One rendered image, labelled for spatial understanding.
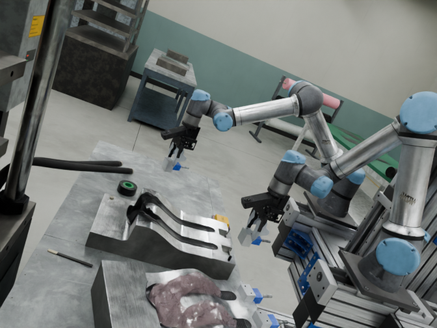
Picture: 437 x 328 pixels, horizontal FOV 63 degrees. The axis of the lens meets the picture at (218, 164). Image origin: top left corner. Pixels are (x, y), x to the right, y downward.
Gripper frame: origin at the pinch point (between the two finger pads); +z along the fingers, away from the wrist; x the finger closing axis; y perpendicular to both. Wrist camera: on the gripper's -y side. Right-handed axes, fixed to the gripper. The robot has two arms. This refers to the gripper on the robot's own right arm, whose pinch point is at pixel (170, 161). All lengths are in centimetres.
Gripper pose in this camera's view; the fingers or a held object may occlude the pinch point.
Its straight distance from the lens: 169.2
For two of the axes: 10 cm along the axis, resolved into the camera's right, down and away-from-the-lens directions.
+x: -4.5, -4.9, 7.4
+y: 8.0, 1.4, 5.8
